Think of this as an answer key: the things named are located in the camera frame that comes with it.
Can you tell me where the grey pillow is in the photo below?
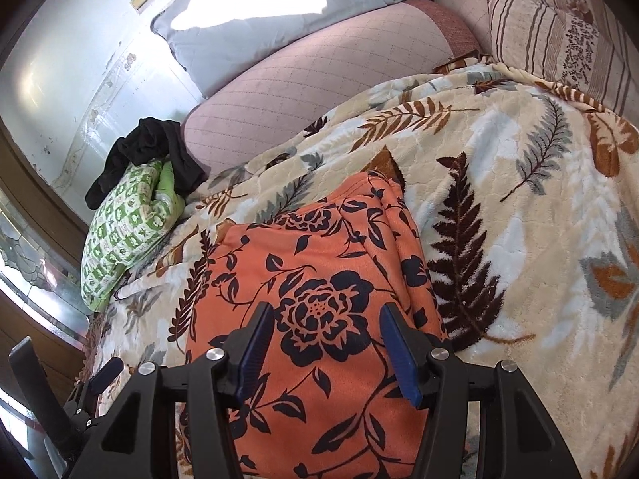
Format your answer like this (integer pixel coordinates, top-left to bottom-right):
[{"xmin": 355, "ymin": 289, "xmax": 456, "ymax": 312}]
[{"xmin": 151, "ymin": 0, "xmax": 427, "ymax": 99}]

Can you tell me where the orange floral garment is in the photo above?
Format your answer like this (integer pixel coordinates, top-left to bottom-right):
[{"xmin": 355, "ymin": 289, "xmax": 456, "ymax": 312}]
[{"xmin": 185, "ymin": 172, "xmax": 448, "ymax": 479}]

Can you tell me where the patterned glass panel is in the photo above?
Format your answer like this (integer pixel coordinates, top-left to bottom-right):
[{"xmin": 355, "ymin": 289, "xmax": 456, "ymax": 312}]
[{"xmin": 0, "ymin": 200, "xmax": 94, "ymax": 345}]

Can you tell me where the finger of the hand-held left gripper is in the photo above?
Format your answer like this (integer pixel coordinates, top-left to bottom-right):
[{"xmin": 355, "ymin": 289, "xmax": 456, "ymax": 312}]
[
  {"xmin": 9, "ymin": 338, "xmax": 73, "ymax": 455},
  {"xmin": 87, "ymin": 358, "xmax": 125, "ymax": 395}
]

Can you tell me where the pink quilted bolster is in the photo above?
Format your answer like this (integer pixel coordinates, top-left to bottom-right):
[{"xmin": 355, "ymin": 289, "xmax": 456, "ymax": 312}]
[{"xmin": 182, "ymin": 0, "xmax": 481, "ymax": 176}]

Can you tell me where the cream leaf-print blanket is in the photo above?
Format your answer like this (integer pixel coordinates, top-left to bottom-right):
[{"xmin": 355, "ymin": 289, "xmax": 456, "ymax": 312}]
[{"xmin": 80, "ymin": 57, "xmax": 639, "ymax": 479}]

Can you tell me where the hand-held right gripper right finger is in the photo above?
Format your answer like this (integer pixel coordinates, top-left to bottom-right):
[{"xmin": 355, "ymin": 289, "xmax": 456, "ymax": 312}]
[{"xmin": 379, "ymin": 303, "xmax": 583, "ymax": 479}]

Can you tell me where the brown wooden frame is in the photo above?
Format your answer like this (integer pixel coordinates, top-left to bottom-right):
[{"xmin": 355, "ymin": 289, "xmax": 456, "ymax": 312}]
[{"xmin": 0, "ymin": 122, "xmax": 95, "ymax": 375}]

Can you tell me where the black cloth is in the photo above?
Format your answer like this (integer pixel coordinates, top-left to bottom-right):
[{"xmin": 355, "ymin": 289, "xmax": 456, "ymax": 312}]
[{"xmin": 85, "ymin": 117, "xmax": 207, "ymax": 210}]

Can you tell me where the green patterned pillow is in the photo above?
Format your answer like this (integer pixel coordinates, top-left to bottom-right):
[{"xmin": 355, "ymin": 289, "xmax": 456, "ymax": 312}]
[{"xmin": 81, "ymin": 160, "xmax": 185, "ymax": 311}]

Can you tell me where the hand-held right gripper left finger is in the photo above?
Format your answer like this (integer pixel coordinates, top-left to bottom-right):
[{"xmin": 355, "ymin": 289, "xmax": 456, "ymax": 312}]
[{"xmin": 65, "ymin": 302, "xmax": 276, "ymax": 479}]

